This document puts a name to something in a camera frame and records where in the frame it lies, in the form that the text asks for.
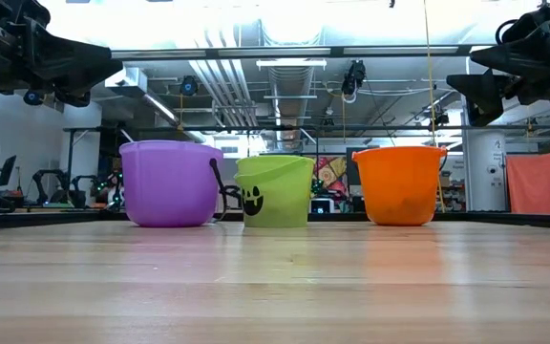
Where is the orange halloween bucket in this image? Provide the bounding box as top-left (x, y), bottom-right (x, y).
top-left (350, 145), bottom-right (449, 226)

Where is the purple halloween bucket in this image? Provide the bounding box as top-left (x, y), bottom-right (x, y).
top-left (118, 139), bottom-right (231, 228)

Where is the green halloween bucket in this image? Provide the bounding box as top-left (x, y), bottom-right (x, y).
top-left (233, 153), bottom-right (316, 228)

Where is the white ceiling air unit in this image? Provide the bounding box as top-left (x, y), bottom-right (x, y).
top-left (104, 66), bottom-right (148, 93)

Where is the plain white column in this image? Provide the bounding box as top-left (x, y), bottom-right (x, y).
top-left (59, 102), bottom-right (103, 192)

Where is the white column with signs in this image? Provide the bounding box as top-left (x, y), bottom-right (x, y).
top-left (460, 107), bottom-right (509, 212)

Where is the small black monitor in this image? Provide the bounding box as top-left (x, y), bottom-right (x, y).
top-left (0, 155), bottom-right (18, 187)

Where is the orange cloth screen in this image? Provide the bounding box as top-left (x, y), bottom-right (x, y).
top-left (506, 152), bottom-right (550, 215)

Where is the colourful patterned screen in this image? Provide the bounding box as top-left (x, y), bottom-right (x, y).
top-left (313, 156), bottom-right (349, 195)

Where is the white device with screen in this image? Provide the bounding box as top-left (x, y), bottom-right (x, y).
top-left (310, 197), bottom-right (336, 215)

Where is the black ceiling-mounted camera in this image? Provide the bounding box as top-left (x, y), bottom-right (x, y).
top-left (179, 75), bottom-right (200, 97)
top-left (22, 90), bottom-right (46, 107)
top-left (340, 59), bottom-right (368, 104)

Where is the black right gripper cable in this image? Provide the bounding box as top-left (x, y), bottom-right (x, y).
top-left (494, 17), bottom-right (524, 47)

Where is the yellow hanging cord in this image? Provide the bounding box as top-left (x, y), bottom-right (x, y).
top-left (421, 0), bottom-right (447, 211)

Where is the black background rig rail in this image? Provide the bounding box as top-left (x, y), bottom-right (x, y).
top-left (62, 122), bottom-right (550, 134)

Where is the ribbed silver ceiling duct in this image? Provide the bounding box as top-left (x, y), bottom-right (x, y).
top-left (267, 65), bottom-right (315, 153)

